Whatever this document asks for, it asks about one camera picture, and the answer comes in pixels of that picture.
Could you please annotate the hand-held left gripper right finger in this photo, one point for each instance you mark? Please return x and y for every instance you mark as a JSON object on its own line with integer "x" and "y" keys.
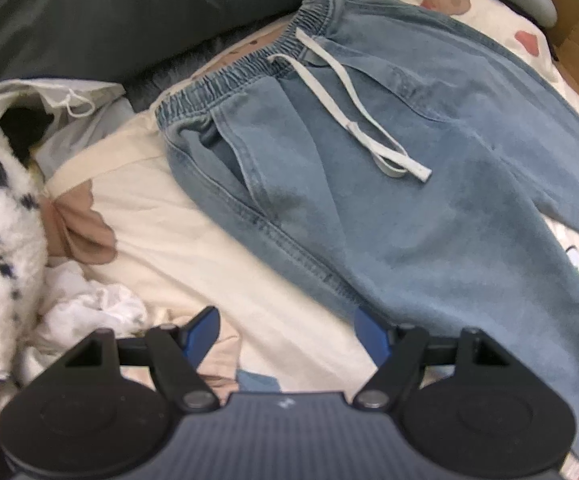
{"x": 369, "y": 335}

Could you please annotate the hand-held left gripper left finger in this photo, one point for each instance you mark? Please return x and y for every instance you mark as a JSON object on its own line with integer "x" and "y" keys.
{"x": 202, "y": 332}

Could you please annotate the blue denim jeans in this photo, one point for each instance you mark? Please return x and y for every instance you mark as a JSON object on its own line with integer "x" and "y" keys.
{"x": 394, "y": 210}

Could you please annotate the cream bear print blanket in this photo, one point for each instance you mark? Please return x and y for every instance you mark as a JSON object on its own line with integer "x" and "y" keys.
{"x": 179, "y": 240}

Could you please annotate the white crumpled cloth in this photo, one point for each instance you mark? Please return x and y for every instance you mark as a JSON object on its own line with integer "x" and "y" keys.
{"x": 99, "y": 305}

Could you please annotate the white black spotted fluffy cloth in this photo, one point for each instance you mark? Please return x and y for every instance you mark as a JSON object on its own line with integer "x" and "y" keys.
{"x": 4, "y": 270}

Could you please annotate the dark grey duvet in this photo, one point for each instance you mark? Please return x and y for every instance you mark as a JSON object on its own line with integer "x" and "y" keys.
{"x": 94, "y": 15}

